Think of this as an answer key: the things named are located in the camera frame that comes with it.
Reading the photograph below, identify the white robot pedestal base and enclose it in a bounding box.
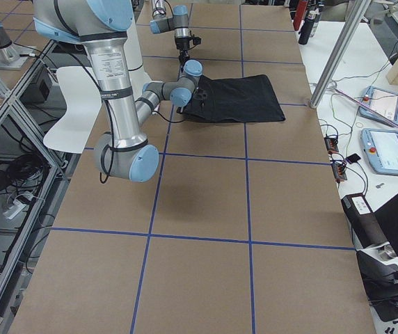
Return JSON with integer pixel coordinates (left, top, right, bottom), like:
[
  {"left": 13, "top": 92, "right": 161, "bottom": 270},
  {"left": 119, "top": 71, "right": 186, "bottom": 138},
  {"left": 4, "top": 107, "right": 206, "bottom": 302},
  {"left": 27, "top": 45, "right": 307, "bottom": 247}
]
[{"left": 120, "top": 1, "right": 151, "bottom": 100}]

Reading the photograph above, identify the orange black usb hub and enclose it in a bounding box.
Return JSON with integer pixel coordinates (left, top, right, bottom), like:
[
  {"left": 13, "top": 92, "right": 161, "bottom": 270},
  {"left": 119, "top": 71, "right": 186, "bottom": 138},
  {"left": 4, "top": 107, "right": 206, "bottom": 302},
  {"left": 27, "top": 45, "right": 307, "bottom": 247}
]
[{"left": 324, "top": 136, "right": 339, "bottom": 154}]

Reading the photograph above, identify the black graphic t-shirt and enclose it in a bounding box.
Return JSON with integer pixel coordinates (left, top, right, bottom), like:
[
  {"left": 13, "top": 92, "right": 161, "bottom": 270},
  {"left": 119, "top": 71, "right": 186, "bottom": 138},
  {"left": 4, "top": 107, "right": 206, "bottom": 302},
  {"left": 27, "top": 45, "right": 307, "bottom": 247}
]
[{"left": 177, "top": 74, "right": 285, "bottom": 123}]

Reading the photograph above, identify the far blue teach pendant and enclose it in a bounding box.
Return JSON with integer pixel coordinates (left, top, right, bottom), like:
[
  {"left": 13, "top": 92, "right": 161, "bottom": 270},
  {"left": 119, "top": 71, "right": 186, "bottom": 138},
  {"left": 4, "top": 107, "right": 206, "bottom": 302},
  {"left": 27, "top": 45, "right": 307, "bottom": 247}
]
[{"left": 361, "top": 86, "right": 398, "bottom": 124}]

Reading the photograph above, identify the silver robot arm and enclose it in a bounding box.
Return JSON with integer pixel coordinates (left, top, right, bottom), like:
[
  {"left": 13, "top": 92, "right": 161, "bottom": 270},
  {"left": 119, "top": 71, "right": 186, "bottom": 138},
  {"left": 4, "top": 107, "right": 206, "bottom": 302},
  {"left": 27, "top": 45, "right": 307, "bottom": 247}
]
[
  {"left": 150, "top": 0, "right": 202, "bottom": 70},
  {"left": 33, "top": 1, "right": 202, "bottom": 182}
]

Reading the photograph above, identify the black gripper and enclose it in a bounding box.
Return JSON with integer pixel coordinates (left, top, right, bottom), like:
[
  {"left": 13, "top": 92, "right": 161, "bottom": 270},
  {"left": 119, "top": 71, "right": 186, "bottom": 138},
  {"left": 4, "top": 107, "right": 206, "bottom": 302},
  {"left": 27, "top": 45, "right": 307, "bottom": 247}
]
[
  {"left": 192, "top": 88, "right": 210, "bottom": 109},
  {"left": 175, "top": 29, "right": 202, "bottom": 72}
]

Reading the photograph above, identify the grabber stick tool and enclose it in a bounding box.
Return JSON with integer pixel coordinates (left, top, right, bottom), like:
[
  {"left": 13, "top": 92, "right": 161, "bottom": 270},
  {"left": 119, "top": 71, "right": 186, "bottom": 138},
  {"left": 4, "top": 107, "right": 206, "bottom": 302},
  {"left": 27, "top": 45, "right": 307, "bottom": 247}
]
[{"left": 330, "top": 82, "right": 398, "bottom": 143}]

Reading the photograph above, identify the near blue teach pendant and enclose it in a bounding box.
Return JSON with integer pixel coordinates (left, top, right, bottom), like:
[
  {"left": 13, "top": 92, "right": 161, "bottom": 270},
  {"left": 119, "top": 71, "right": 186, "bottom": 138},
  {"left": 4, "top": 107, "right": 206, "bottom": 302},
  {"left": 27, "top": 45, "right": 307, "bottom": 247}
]
[{"left": 360, "top": 128, "right": 398, "bottom": 176}]

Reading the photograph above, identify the blue teach pendant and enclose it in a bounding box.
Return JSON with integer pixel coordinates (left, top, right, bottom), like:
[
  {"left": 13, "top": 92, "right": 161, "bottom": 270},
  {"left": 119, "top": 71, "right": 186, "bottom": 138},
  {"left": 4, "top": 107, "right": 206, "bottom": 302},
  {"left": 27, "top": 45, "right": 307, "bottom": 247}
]
[
  {"left": 360, "top": 128, "right": 398, "bottom": 176},
  {"left": 361, "top": 86, "right": 398, "bottom": 124}
]

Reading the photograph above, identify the black water bottle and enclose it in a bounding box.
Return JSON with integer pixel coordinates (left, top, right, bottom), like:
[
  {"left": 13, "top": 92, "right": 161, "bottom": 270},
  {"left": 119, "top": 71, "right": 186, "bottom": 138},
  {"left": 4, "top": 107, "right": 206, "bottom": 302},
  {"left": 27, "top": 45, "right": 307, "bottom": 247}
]
[{"left": 298, "top": 10, "right": 317, "bottom": 45}]

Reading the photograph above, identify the aluminium frame post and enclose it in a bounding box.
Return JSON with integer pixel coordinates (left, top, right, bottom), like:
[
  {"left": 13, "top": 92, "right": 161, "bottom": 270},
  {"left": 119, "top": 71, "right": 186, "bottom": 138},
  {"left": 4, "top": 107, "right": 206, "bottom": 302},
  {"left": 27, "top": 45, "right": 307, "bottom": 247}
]
[{"left": 309, "top": 0, "right": 372, "bottom": 109}]

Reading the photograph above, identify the white plastic chair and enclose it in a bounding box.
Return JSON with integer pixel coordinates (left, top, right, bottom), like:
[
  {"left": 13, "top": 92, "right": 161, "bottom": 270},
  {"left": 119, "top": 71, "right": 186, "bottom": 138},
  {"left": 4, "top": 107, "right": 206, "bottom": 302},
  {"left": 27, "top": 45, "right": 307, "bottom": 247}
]
[{"left": 43, "top": 66, "right": 102, "bottom": 154}]

